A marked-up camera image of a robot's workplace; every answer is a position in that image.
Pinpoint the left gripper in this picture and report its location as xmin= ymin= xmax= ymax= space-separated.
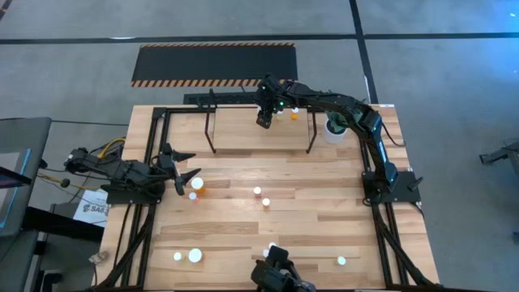
xmin=156 ymin=142 xmax=202 ymax=196

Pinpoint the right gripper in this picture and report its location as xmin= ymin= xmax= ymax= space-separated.
xmin=254 ymin=72 xmax=294 ymax=131

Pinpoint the black aluminium table frame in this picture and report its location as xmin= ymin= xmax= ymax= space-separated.
xmin=95 ymin=105 xmax=443 ymax=292

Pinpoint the dark monitor screen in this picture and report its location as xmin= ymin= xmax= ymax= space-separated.
xmin=0 ymin=148 xmax=32 ymax=238

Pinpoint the black hazard-striped floor mat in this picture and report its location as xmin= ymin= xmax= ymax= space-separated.
xmin=130 ymin=42 xmax=299 ymax=88

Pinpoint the wooden shelf black metal frame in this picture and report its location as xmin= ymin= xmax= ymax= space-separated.
xmin=204 ymin=88 xmax=318 ymax=155

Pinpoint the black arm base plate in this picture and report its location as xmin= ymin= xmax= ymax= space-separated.
xmin=105 ymin=182 xmax=165 ymax=205
xmin=362 ymin=170 xmax=422 ymax=204

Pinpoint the black floor grate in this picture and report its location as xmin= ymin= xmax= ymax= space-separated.
xmin=182 ymin=90 xmax=284 ymax=105

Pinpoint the yellow cable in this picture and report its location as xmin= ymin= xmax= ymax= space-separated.
xmin=96 ymin=137 xmax=127 ymax=160

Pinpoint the green plant in white pot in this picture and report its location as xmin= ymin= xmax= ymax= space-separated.
xmin=323 ymin=108 xmax=360 ymax=145

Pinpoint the brown crumpled lump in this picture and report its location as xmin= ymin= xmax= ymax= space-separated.
xmin=88 ymin=250 xmax=110 ymax=264

